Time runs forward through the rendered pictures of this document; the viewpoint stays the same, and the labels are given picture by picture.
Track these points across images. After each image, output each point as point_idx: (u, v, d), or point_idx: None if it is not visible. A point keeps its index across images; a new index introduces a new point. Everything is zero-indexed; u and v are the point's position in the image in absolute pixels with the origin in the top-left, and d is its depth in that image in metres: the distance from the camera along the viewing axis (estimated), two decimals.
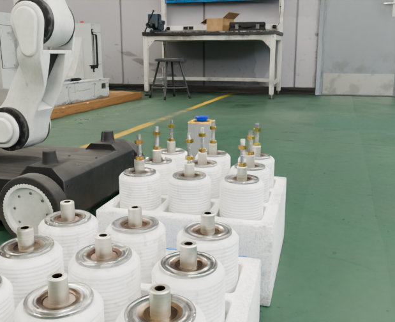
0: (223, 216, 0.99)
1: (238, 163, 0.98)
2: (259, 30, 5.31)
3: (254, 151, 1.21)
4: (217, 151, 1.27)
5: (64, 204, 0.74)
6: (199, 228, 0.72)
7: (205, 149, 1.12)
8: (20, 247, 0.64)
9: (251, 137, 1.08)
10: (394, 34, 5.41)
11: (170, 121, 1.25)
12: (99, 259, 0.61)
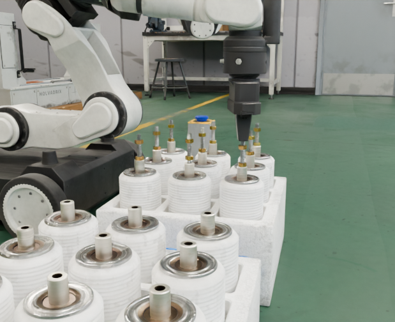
0: (223, 216, 0.99)
1: (238, 163, 0.98)
2: None
3: (254, 151, 1.21)
4: (217, 151, 1.27)
5: (64, 204, 0.74)
6: (199, 228, 0.72)
7: (205, 149, 1.12)
8: (20, 247, 0.64)
9: (251, 137, 1.08)
10: (394, 34, 5.41)
11: (170, 121, 1.25)
12: (99, 259, 0.61)
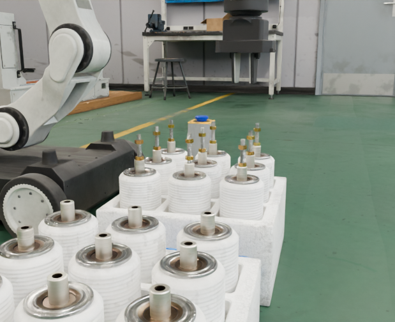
0: (223, 216, 0.99)
1: (238, 163, 0.98)
2: None
3: (254, 151, 1.21)
4: (217, 151, 1.27)
5: (64, 204, 0.74)
6: (199, 228, 0.72)
7: (205, 149, 1.12)
8: (20, 247, 0.64)
9: (251, 137, 1.08)
10: (394, 34, 5.41)
11: (170, 121, 1.25)
12: (99, 259, 0.61)
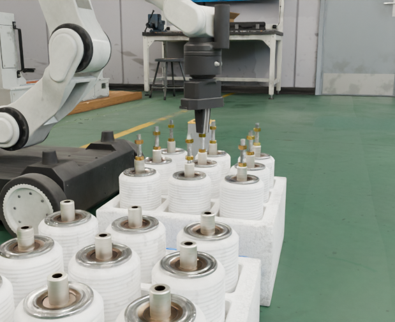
0: (223, 216, 0.99)
1: (238, 163, 0.98)
2: (259, 30, 5.31)
3: (254, 151, 1.21)
4: (217, 151, 1.27)
5: (64, 204, 0.74)
6: (199, 228, 0.72)
7: (205, 150, 1.12)
8: (20, 247, 0.64)
9: (251, 137, 1.08)
10: (394, 34, 5.41)
11: (170, 121, 1.25)
12: (99, 259, 0.61)
